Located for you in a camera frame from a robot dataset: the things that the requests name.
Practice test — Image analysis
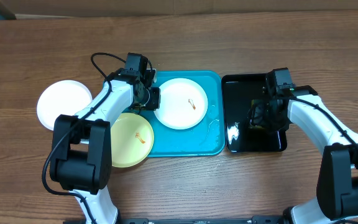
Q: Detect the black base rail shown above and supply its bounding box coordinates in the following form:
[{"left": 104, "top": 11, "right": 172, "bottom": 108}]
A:
[{"left": 63, "top": 215, "right": 291, "bottom": 224}]

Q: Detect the black plastic tray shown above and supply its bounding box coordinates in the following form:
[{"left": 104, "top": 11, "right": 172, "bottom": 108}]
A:
[{"left": 221, "top": 73, "right": 287, "bottom": 153}]

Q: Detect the yellow plate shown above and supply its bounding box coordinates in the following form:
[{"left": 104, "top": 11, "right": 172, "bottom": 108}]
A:
[{"left": 111, "top": 113, "right": 154, "bottom": 168}]

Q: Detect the white plate with stain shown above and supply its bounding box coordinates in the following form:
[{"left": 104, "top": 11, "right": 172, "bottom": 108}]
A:
[{"left": 154, "top": 78, "right": 208, "bottom": 130}]

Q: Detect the large white plate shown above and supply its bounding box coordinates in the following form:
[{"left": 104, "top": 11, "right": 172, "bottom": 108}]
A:
[{"left": 37, "top": 80, "right": 93, "bottom": 131}]

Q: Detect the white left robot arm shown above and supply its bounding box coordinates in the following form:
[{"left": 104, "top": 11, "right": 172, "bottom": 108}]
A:
[{"left": 42, "top": 68, "right": 160, "bottom": 223}]

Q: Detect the green yellow sponge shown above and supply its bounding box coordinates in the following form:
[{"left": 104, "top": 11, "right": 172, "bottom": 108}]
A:
[{"left": 248, "top": 100, "right": 264, "bottom": 127}]

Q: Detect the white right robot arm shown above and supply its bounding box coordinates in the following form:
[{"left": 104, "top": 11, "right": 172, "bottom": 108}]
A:
[{"left": 247, "top": 86, "right": 358, "bottom": 223}]

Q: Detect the teal plastic tray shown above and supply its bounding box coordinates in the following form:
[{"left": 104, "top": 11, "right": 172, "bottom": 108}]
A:
[{"left": 140, "top": 70, "right": 225, "bottom": 157}]

